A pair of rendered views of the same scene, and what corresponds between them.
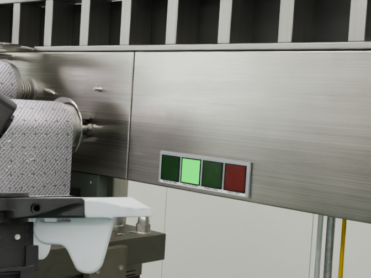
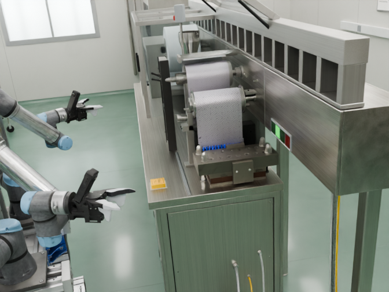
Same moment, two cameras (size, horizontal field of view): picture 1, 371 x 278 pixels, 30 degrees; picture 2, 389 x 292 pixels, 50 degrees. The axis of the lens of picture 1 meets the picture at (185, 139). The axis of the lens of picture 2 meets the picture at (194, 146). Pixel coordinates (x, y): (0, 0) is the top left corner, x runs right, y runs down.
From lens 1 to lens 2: 1.00 m
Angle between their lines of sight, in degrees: 43
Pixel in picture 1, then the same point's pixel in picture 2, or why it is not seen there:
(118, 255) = (248, 164)
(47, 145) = (228, 110)
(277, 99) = (297, 109)
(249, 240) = not seen: outside the picture
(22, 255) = (97, 212)
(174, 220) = not seen: outside the picture
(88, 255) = (107, 216)
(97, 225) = (107, 210)
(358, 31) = (318, 87)
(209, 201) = not seen: outside the picture
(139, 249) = (262, 160)
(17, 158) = (213, 117)
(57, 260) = (218, 166)
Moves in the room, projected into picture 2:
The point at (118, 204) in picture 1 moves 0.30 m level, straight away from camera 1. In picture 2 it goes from (110, 207) to (170, 167)
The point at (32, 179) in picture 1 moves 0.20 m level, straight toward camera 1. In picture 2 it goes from (221, 126) to (206, 139)
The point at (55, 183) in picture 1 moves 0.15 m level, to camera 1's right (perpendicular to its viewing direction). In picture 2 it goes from (234, 126) to (259, 130)
